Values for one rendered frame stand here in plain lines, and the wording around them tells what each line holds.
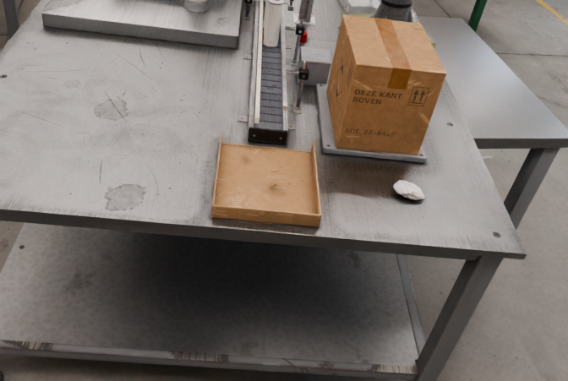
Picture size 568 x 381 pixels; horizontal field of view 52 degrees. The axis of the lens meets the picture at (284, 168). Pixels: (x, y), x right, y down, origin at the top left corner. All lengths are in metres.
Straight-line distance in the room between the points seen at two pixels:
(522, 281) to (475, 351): 0.49
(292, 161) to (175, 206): 0.36
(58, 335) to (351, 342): 0.91
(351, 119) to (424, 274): 1.15
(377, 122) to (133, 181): 0.66
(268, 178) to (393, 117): 0.38
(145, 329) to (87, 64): 0.86
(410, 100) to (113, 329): 1.13
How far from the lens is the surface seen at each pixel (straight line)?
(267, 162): 1.56
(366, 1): 2.69
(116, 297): 2.01
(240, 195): 1.45
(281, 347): 1.91
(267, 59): 1.95
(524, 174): 2.20
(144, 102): 1.77
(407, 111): 1.60
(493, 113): 2.07
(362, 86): 1.53
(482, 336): 2.46
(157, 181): 1.48
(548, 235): 3.07
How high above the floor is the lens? 1.79
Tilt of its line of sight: 38 degrees down
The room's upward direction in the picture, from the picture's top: 10 degrees clockwise
